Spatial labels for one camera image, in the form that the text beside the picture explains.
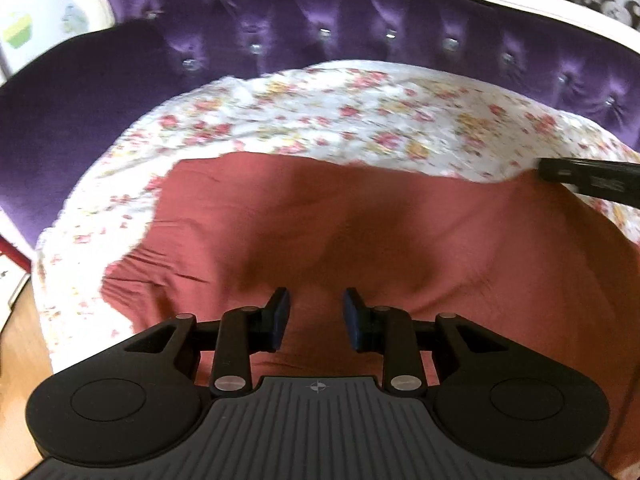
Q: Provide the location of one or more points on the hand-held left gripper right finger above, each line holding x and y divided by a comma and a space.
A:
351, 324

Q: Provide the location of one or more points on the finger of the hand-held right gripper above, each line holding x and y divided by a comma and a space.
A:
565, 172

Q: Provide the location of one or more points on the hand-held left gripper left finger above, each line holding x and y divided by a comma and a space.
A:
281, 321

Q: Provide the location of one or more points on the reddish brown pants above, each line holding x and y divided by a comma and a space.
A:
350, 240

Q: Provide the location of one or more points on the floral bed sheet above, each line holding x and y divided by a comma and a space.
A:
320, 115

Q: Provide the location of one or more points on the purple tufted headboard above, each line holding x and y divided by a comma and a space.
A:
380, 20

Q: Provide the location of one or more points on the dark purple pillow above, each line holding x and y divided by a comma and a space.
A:
70, 125

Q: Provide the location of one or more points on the white cabinet with green print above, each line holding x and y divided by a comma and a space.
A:
40, 10

